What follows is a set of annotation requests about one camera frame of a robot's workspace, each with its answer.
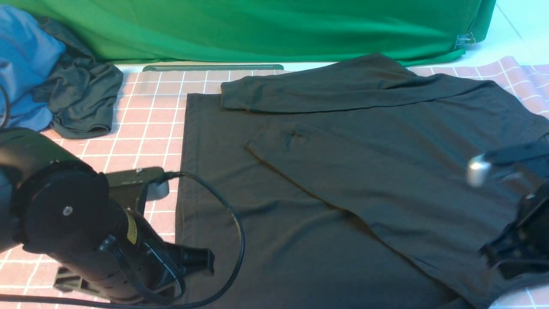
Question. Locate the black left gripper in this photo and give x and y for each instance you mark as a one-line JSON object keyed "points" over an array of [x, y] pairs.
{"points": [[148, 274]]}

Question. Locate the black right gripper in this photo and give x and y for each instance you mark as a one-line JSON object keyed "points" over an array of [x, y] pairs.
{"points": [[523, 246]]}

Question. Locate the dark gray long-sleeve top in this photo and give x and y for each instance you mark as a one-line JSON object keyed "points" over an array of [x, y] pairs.
{"points": [[349, 180]]}

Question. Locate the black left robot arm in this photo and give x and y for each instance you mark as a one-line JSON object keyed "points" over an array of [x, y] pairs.
{"points": [[92, 224]]}

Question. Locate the dark gray crumpled garment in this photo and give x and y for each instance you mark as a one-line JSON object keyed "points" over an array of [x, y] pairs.
{"points": [[81, 91]]}

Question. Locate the green strip at table edge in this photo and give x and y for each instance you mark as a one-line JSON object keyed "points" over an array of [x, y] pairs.
{"points": [[204, 68]]}

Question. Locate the metal binder clip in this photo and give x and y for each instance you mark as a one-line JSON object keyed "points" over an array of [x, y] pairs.
{"points": [[462, 40]]}

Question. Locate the blue crumpled garment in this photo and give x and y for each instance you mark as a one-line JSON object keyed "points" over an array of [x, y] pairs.
{"points": [[27, 56]]}

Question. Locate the green backdrop cloth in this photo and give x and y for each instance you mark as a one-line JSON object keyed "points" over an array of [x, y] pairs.
{"points": [[414, 32]]}

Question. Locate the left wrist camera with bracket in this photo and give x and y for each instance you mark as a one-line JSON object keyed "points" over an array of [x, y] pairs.
{"points": [[132, 189]]}

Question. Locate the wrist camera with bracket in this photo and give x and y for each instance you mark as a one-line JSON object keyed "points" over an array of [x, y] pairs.
{"points": [[528, 160], [132, 189]]}

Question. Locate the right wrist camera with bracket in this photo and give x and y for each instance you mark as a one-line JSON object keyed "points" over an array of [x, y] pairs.
{"points": [[528, 160]]}

